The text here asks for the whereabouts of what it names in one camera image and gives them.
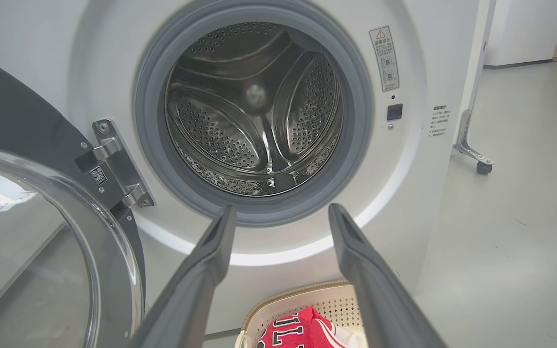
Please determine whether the cream perforated laundry basket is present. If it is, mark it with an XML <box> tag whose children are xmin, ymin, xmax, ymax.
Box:
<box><xmin>234</xmin><ymin>279</ymin><xmax>371</xmax><ymax>348</ymax></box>

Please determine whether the metal door hinge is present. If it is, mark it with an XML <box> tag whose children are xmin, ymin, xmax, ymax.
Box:
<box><xmin>74</xmin><ymin>118</ymin><xmax>156</xmax><ymax>209</ymax></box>

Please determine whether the dark round washing machine door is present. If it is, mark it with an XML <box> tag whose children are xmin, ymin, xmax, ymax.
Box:
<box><xmin>0</xmin><ymin>48</ymin><xmax>146</xmax><ymax>348</ymax></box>

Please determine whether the white partition panel on casters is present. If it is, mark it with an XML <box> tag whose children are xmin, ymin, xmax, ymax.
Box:
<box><xmin>453</xmin><ymin>0</ymin><xmax>498</xmax><ymax>175</ymax></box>

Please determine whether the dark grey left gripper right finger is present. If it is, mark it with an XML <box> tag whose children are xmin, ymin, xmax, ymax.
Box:
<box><xmin>328</xmin><ymin>203</ymin><xmax>448</xmax><ymax>348</ymax></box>

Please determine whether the white washing machine body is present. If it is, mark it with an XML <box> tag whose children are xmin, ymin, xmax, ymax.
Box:
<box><xmin>0</xmin><ymin>0</ymin><xmax>482</xmax><ymax>339</ymax></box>

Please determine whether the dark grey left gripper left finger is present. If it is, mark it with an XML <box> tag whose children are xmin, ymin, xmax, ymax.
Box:
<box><xmin>129</xmin><ymin>204</ymin><xmax>237</xmax><ymax>348</ymax></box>

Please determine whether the grey warning sticker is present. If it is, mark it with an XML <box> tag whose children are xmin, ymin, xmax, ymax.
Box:
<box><xmin>369</xmin><ymin>26</ymin><xmax>400</xmax><ymax>92</ymax></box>

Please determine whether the red Bulls jersey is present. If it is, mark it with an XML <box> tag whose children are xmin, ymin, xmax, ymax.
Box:
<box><xmin>257</xmin><ymin>305</ymin><xmax>352</xmax><ymax>348</ymax></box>

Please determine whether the steel washing machine drum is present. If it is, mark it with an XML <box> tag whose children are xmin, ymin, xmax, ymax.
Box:
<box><xmin>165</xmin><ymin>22</ymin><xmax>344</xmax><ymax>196</ymax></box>

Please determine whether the grey rubber door gasket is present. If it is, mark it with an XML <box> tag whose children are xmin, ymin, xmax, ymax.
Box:
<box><xmin>133</xmin><ymin>2</ymin><xmax>375</xmax><ymax>228</ymax></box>

